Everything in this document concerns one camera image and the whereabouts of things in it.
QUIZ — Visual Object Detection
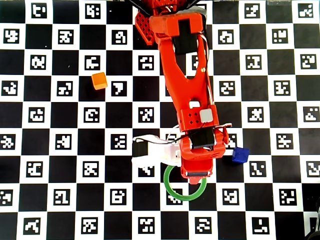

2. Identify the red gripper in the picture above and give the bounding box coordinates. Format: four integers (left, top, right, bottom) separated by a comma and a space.
179, 126, 230, 185

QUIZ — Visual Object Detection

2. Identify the blue cube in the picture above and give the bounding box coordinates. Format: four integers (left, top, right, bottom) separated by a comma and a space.
231, 146, 251, 164

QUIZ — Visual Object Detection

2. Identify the orange cube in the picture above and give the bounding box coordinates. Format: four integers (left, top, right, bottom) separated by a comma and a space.
91, 72, 109, 91

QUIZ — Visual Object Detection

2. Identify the black white marker checkerboard mat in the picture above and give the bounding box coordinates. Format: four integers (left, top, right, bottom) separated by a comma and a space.
0, 0, 320, 240

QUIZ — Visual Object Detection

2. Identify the green ring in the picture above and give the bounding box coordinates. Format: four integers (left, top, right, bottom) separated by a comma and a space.
163, 163, 208, 202

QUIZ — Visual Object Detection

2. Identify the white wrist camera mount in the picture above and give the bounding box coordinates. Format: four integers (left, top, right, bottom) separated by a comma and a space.
131, 134, 185, 169

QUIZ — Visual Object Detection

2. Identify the black camera stand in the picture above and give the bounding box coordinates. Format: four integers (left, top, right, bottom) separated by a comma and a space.
304, 196, 320, 240

